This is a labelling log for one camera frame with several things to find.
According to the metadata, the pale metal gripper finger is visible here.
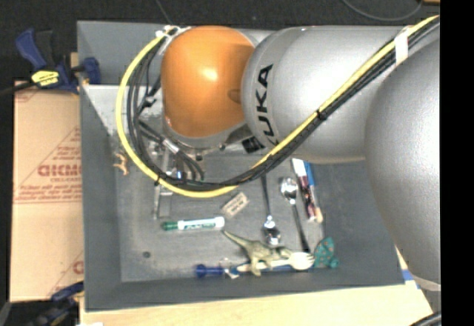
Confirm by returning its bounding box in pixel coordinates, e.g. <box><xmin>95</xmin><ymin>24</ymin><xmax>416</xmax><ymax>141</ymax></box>
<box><xmin>162</xmin><ymin>185</ymin><xmax>174</xmax><ymax>219</ymax></box>
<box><xmin>152</xmin><ymin>184</ymin><xmax>163</xmax><ymax>221</ymax></box>

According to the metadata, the green and white marker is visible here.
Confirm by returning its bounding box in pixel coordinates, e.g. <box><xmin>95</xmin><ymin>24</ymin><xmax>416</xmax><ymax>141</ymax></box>
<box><xmin>160</xmin><ymin>216</ymin><xmax>227</xmax><ymax>232</ymax></box>

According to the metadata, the small tan toy animal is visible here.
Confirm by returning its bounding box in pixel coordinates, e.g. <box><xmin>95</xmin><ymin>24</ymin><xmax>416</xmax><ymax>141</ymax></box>
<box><xmin>112</xmin><ymin>151</ymin><xmax>131</xmax><ymax>176</ymax></box>

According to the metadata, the grey metal bin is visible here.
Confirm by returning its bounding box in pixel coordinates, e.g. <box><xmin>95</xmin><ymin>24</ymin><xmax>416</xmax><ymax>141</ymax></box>
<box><xmin>76</xmin><ymin>20</ymin><xmax>409</xmax><ymax>311</ymax></box>

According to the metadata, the blue plastic tool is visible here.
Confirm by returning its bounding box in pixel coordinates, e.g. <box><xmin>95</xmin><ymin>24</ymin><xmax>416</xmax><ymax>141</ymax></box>
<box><xmin>194</xmin><ymin>263</ymin><xmax>240</xmax><ymax>280</ymax></box>

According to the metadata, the green toy dinosaur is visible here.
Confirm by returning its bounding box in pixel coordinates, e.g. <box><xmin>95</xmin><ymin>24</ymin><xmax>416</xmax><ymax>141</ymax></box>
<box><xmin>222</xmin><ymin>230</ymin><xmax>294</xmax><ymax>277</ymax></box>

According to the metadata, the brown cardboard board, red print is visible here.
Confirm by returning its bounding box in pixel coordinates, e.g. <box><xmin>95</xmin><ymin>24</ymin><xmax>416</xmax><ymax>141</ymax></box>
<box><xmin>8</xmin><ymin>80</ymin><xmax>85</xmax><ymax>303</ymax></box>

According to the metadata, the blue white and red packet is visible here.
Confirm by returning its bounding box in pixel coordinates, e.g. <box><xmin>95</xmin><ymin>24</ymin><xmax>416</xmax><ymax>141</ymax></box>
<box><xmin>290</xmin><ymin>157</ymin><xmax>324</xmax><ymax>224</ymax></box>

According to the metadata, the cream plastic spork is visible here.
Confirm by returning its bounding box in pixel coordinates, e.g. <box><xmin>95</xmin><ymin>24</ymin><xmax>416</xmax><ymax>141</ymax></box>
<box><xmin>236</xmin><ymin>250</ymin><xmax>316</xmax><ymax>274</ymax></box>

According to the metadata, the teal spotted toy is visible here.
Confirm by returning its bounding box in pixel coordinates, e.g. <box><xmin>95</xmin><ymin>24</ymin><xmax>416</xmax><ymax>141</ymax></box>
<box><xmin>313</xmin><ymin>236</ymin><xmax>341</xmax><ymax>270</ymax></box>

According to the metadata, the metal spoon with black handle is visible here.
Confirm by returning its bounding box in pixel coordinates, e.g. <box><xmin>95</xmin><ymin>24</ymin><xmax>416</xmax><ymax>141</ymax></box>
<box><xmin>278</xmin><ymin>177</ymin><xmax>311</xmax><ymax>253</ymax></box>
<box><xmin>260</xmin><ymin>175</ymin><xmax>283</xmax><ymax>246</ymax></box>

